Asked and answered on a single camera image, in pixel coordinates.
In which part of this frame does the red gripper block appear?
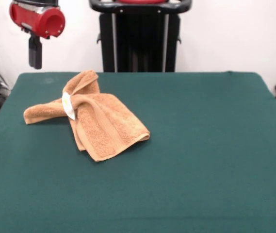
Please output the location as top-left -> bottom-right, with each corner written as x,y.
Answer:
9,1 -> 67,70

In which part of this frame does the tan terry towel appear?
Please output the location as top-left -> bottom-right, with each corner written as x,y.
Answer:
23,69 -> 151,162

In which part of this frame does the dark green table cloth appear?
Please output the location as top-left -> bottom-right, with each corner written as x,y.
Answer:
0,71 -> 276,233

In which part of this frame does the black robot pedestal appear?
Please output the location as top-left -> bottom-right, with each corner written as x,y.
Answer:
88,0 -> 192,73

